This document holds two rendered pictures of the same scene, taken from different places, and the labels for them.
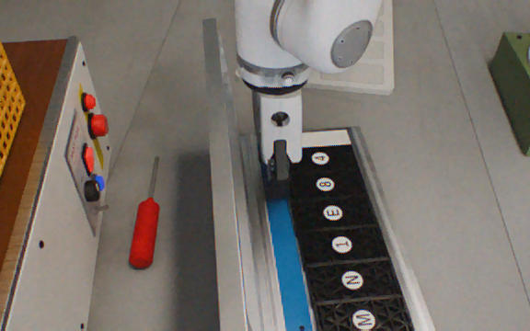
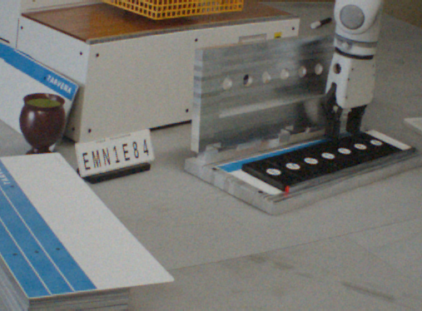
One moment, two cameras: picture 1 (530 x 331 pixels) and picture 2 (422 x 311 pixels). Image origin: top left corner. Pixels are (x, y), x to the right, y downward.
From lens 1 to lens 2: 1.54 m
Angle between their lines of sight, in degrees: 47
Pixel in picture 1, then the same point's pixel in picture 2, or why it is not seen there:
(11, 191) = (204, 22)
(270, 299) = (268, 148)
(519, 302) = (379, 222)
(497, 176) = not seen: outside the picture
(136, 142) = not seen: hidden behind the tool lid
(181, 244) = not seen: hidden behind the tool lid
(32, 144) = (228, 20)
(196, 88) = (374, 114)
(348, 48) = (347, 16)
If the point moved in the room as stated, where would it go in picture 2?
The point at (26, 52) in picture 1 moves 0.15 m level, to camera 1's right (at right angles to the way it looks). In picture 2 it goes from (270, 10) to (320, 30)
